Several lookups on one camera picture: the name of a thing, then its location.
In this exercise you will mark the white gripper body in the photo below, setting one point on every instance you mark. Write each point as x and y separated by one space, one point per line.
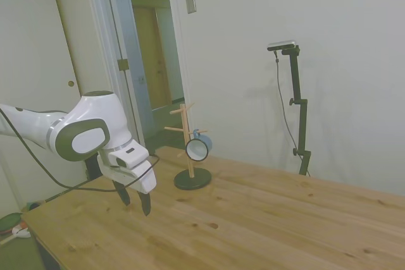
145 181

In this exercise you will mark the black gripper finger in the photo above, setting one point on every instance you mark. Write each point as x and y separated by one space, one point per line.
124 194
146 204

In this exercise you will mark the blue enamel mug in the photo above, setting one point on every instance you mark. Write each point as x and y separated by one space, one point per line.
196 150

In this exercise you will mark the wooden mug tree black base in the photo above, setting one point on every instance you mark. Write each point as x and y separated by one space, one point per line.
193 181

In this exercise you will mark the black upright box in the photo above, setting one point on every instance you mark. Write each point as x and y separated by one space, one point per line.
92 167

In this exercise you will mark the teal and orange floor object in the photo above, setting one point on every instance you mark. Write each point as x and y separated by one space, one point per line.
30 206

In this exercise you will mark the small white floor object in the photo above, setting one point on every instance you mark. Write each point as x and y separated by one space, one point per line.
22 232

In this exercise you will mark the green round plate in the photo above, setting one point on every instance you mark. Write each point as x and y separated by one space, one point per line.
9 222

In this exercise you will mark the brass door hinge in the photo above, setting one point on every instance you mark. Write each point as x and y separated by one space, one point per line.
122 64

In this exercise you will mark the brown wooden hallway door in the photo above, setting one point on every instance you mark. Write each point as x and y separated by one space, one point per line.
148 61

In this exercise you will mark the round brass door knob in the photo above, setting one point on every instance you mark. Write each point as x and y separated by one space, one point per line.
71 83

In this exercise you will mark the grey-blue open door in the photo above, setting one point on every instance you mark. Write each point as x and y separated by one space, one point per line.
114 14

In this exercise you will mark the black camera stand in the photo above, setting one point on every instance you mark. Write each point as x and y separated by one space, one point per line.
278 77
303 124

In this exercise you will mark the grey wall switch plate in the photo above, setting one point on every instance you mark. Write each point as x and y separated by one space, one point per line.
190 2

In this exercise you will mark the grey bar-shaped camera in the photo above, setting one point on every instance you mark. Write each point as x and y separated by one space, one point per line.
281 45

